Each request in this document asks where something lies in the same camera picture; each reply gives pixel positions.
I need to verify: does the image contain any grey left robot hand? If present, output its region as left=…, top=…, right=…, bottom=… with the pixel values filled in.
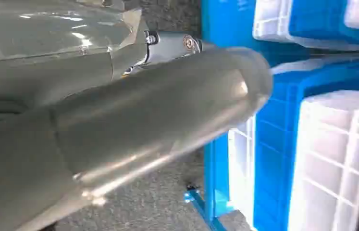
left=0, top=0, right=274, bottom=231

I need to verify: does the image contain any blue metal rack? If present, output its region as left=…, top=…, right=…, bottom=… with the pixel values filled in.
left=184, top=0, right=258, bottom=231

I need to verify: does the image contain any blue plastic crate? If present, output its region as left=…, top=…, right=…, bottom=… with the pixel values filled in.
left=288, top=0, right=359, bottom=46
left=253, top=53, right=359, bottom=231

